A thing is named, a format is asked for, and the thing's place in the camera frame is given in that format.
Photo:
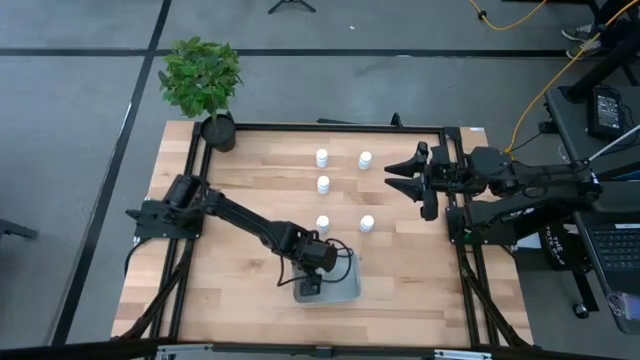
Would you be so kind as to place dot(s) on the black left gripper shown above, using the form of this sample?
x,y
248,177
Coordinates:
x,y
310,284

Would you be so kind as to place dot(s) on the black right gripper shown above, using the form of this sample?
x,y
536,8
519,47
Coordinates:
x,y
437,175

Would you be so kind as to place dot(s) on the grey plastic basket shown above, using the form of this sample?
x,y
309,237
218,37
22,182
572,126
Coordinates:
x,y
347,285

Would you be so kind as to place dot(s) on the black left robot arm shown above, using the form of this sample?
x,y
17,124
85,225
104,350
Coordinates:
x,y
240,215

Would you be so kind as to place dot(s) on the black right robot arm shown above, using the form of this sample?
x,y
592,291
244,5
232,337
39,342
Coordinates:
x,y
525,187

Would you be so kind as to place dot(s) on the white pill bottle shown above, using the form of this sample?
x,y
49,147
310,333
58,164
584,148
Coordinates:
x,y
365,160
323,184
323,223
322,158
366,223

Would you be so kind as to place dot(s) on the black printed bag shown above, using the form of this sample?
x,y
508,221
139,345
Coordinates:
x,y
557,247

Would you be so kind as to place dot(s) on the black side desk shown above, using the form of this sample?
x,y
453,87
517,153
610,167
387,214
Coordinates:
x,y
570,120

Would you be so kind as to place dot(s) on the black power adapter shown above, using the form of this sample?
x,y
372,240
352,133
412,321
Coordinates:
x,y
606,111

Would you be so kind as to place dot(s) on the black tripod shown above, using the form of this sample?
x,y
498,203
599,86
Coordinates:
x,y
292,5

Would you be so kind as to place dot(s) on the person's shoe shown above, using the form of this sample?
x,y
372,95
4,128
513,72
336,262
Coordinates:
x,y
579,33
584,49

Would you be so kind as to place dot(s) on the black caster wheel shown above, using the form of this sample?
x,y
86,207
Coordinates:
x,y
580,310

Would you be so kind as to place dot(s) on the black laptop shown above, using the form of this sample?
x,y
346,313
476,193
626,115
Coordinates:
x,y
617,260

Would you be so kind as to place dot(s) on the green leafy plant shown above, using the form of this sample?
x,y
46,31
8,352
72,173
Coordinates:
x,y
200,75

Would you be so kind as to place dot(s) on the person's leg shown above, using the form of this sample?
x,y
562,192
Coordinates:
x,y
617,12

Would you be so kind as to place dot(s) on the black furniture foot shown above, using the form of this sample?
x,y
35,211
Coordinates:
x,y
17,230

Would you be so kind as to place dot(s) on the black aluminium table frame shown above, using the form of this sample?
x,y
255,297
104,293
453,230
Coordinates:
x,y
325,128

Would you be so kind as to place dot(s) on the black overhead mount beam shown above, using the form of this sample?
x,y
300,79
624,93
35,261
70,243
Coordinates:
x,y
75,350

